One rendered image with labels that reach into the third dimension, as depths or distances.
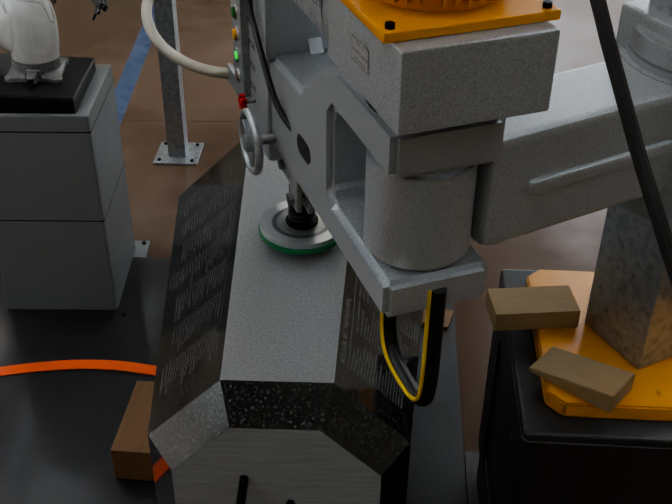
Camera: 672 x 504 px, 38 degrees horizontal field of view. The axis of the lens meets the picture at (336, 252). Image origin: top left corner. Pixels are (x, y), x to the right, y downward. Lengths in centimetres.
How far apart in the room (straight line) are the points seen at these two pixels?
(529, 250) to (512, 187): 230
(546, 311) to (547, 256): 166
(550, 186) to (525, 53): 36
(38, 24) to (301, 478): 176
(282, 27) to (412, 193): 64
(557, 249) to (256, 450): 217
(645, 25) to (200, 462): 126
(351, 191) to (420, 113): 49
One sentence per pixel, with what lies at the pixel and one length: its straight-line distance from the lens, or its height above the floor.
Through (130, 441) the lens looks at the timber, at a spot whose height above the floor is 13.
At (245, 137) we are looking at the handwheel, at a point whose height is 122.
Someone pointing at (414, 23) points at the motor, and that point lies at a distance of 141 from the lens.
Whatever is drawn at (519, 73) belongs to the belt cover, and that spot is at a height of 164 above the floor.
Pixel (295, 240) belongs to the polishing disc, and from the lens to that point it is 240.
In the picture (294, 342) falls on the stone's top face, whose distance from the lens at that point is 218.
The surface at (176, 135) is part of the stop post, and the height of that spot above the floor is 12.
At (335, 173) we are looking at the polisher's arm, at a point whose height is 130.
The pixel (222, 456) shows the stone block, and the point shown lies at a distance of 214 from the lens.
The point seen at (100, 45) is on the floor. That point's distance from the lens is 580.
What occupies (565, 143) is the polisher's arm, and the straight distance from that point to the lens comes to 173.
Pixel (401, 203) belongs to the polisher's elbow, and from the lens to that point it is 161.
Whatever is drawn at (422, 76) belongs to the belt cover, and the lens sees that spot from 139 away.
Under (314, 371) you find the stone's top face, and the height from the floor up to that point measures 82.
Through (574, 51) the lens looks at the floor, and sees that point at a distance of 579.
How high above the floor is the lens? 224
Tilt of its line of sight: 35 degrees down
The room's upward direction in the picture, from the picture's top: 1 degrees clockwise
